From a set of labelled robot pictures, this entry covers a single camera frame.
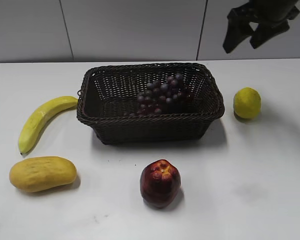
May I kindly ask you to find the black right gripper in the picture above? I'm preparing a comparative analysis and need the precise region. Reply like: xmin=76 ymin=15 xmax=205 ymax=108
xmin=222 ymin=0 xmax=300 ymax=54

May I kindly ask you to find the purple grape bunch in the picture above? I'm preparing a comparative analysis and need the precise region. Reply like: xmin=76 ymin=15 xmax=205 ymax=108
xmin=123 ymin=73 xmax=195 ymax=117

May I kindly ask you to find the black woven basket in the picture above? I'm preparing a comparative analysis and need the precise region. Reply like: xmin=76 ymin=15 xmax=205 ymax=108
xmin=76 ymin=62 xmax=225 ymax=145

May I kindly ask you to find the yellow green lemon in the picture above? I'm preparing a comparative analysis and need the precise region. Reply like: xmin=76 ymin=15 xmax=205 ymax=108
xmin=233 ymin=87 xmax=262 ymax=120

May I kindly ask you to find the red apple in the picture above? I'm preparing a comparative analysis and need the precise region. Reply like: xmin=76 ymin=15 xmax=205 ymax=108
xmin=139 ymin=159 xmax=181 ymax=209

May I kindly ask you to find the yellow banana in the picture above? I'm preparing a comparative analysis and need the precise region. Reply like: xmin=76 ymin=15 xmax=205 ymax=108
xmin=18 ymin=96 xmax=78 ymax=155

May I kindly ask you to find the orange yellow mango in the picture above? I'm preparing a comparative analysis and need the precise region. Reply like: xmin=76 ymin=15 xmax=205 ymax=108
xmin=9 ymin=156 xmax=77 ymax=193

